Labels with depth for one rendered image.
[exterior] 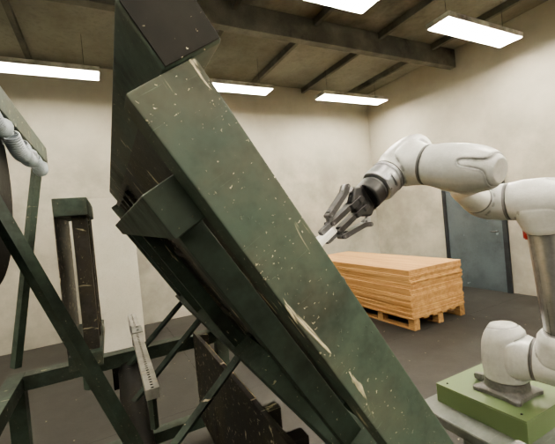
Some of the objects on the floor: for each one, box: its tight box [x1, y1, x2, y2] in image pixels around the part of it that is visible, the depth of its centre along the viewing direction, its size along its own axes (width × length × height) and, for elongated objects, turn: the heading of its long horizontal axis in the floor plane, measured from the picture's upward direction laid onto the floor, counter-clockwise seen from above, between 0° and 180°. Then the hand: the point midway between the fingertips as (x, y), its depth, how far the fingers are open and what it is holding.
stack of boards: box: [328, 251, 465, 331], centre depth 564 cm, size 246×104×78 cm
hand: (322, 238), depth 79 cm, fingers closed
